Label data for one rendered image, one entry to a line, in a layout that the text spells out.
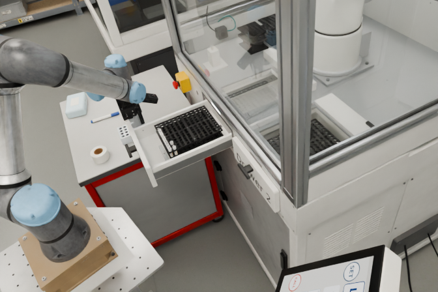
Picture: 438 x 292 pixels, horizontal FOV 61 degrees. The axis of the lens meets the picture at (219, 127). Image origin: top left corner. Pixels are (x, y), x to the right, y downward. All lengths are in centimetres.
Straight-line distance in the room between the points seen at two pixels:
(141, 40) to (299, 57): 146
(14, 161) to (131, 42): 110
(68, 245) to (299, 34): 90
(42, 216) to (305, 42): 82
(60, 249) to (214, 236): 112
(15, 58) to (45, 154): 209
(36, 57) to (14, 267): 76
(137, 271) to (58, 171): 172
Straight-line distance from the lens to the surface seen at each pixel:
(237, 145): 131
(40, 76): 106
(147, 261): 130
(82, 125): 189
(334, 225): 136
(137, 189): 176
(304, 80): 80
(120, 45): 210
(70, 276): 131
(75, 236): 125
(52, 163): 299
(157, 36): 214
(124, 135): 167
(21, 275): 148
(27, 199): 117
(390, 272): 77
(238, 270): 208
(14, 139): 120
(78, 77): 113
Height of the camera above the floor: 186
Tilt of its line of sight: 42 degrees down
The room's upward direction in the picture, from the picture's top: 10 degrees counter-clockwise
